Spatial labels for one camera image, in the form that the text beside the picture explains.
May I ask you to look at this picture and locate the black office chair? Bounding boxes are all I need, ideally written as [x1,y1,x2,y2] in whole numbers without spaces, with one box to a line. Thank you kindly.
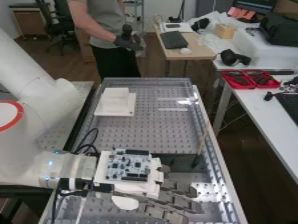
[34,0,77,56]

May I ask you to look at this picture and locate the white desk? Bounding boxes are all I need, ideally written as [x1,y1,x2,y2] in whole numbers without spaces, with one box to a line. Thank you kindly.
[211,73,298,186]

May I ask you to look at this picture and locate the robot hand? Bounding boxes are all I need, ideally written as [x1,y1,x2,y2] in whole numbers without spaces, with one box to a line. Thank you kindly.
[92,148,206,224]

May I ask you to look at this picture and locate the red tray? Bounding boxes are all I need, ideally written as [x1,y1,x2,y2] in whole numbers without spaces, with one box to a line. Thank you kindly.
[219,69,258,91]
[243,68,282,90]

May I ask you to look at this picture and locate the wooden desk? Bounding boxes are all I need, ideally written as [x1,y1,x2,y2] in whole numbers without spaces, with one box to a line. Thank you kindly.
[151,20,219,101]

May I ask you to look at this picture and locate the small white box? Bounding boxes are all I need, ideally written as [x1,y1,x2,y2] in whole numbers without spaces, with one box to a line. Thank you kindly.
[93,87,138,118]

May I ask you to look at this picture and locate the small cardboard box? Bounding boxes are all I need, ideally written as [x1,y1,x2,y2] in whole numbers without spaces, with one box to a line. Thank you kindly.
[214,23,237,40]

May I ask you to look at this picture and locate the person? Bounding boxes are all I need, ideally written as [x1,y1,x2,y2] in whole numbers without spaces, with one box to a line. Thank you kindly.
[65,0,147,81]

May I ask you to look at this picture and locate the black cable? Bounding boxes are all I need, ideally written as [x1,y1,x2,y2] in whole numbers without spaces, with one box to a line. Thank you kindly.
[72,127,101,158]

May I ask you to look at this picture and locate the black headphones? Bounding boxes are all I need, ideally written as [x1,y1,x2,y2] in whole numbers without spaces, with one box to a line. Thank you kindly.
[219,48,253,67]

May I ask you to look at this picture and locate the black keyboard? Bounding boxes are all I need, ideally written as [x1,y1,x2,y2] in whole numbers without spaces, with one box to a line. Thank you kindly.
[274,92,298,127]
[158,30,190,50]

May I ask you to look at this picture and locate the clear box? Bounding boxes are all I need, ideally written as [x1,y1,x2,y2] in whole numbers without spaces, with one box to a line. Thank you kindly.
[41,77,249,224]

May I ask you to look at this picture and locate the white computer mouse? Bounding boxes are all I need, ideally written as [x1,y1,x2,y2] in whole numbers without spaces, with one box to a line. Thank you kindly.
[178,47,194,56]

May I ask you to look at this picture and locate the black case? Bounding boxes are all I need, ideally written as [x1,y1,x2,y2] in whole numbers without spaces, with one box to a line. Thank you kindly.
[258,12,298,47]

